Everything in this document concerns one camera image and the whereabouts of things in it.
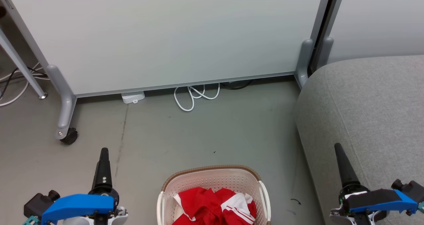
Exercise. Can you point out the white partition with dark edge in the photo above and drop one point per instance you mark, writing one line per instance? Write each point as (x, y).
(377, 20)

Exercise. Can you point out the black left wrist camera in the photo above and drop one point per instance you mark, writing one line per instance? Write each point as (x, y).
(38, 203)

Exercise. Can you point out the white power adapter box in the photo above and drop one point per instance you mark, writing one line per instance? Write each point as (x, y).
(132, 97)

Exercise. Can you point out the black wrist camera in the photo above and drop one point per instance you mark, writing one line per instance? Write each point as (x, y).
(38, 203)
(409, 189)

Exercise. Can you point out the teal right camera connector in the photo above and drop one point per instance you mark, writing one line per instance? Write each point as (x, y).
(421, 207)

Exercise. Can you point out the grey metal table leg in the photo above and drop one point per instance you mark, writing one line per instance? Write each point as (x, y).
(20, 64)

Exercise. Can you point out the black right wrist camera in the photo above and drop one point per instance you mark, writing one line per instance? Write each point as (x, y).
(409, 189)

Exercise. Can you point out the small black floor scrap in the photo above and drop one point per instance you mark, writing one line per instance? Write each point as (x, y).
(295, 201)

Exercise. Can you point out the white perforated laundry basket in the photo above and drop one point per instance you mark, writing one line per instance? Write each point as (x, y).
(212, 180)

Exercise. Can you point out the black caster wheel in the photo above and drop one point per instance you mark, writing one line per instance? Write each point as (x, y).
(70, 136)

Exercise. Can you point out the teal camera connector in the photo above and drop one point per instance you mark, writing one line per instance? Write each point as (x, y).
(421, 207)
(30, 221)

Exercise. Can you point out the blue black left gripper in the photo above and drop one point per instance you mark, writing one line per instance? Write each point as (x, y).
(79, 205)

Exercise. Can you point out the grey fabric sofa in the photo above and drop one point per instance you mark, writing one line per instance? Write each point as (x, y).
(371, 112)

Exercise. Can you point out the red jersey white trim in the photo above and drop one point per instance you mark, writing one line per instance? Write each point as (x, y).
(198, 205)

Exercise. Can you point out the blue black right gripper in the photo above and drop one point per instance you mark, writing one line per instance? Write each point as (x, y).
(377, 200)

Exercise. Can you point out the teal left camera connector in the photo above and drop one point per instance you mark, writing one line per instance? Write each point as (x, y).
(30, 221)

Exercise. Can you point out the white partition panel grey frame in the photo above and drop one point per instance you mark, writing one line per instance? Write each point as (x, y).
(172, 36)

